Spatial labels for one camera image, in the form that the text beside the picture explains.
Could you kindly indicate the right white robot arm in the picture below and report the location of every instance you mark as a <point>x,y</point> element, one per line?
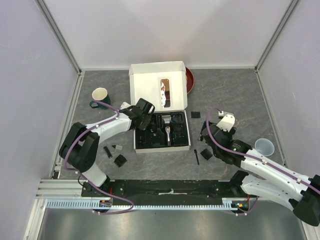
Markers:
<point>260,176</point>

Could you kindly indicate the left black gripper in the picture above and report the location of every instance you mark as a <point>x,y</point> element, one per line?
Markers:
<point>146,123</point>

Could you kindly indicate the dark green mug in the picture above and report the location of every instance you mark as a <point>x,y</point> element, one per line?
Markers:
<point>100,98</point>

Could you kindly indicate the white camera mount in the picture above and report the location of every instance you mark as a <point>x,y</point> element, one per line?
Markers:
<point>227,121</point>
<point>125,107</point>

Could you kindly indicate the black flat comb guard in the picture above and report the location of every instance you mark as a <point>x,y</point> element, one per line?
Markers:
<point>195,115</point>

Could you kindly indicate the black cleaning brush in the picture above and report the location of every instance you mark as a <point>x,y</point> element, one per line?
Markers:
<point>196,156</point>

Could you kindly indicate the clear plastic measuring cup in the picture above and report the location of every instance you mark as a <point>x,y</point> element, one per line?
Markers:
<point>264,146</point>

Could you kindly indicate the black rectangular stick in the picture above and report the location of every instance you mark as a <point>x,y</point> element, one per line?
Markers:
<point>107,151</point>

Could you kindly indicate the black comb guard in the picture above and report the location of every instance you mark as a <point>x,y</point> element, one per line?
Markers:
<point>195,115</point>
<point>206,154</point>
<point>120,160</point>

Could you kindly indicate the black plastic tray insert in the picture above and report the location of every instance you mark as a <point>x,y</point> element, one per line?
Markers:
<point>153,138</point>

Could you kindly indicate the white cardboard clipper box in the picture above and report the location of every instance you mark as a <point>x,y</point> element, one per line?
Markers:
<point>163,84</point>

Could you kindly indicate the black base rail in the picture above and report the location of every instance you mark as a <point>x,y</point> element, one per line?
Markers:
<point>129,188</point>

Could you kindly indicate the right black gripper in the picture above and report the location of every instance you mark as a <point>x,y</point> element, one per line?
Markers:
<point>230,134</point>

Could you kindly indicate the red bowl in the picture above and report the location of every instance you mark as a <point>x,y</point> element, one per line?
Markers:
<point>190,82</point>

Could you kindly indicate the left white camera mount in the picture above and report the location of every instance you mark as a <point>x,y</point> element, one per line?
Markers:
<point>125,107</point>

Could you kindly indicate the small oil bottle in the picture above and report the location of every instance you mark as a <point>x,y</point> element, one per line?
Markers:
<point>117,147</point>

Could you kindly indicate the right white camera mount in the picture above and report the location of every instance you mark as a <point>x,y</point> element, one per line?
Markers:
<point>227,121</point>

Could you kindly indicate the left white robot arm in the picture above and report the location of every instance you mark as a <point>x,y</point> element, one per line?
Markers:
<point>80,146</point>

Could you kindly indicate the black silver hair clipper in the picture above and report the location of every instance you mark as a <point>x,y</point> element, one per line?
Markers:
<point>167,127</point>

